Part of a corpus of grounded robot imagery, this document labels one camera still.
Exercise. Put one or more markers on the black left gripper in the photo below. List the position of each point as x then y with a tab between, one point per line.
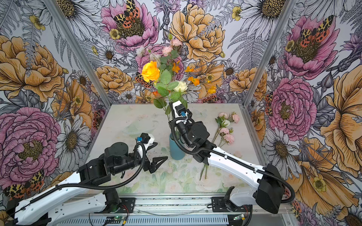
153	165

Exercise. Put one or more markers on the tall teal cylinder vase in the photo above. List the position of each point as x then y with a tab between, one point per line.
175	152

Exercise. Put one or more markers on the two pink carnations stem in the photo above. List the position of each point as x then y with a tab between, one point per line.
226	137

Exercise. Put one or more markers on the orange leafy flower stem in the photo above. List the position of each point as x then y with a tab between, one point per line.
158	101

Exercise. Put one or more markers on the cream rose stem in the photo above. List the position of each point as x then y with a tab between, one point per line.
172	93

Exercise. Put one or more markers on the orange rose stem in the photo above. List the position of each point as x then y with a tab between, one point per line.
158	74

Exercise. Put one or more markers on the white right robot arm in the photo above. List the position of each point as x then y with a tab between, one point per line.
266	188

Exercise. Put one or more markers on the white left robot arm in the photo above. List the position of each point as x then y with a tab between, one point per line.
92	188

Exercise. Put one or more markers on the green circuit board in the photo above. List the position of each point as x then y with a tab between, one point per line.
116	220

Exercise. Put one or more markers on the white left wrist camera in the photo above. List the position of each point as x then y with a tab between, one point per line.
145	139

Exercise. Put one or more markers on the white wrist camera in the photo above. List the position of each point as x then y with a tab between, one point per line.
145	139
178	110

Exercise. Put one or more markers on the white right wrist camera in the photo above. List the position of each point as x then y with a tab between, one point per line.
178	110

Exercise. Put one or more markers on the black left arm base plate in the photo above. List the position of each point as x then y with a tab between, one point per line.
125	204

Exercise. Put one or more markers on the aluminium front frame rail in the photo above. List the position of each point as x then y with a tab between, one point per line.
163	210

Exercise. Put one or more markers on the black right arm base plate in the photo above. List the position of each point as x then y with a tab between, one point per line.
218	204

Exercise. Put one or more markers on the aluminium right corner post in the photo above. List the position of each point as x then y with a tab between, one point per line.
281	24

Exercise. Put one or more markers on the aluminium corner post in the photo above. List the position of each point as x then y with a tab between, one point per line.
281	24
66	30

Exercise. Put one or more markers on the aluminium left corner post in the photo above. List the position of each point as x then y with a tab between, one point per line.
66	30

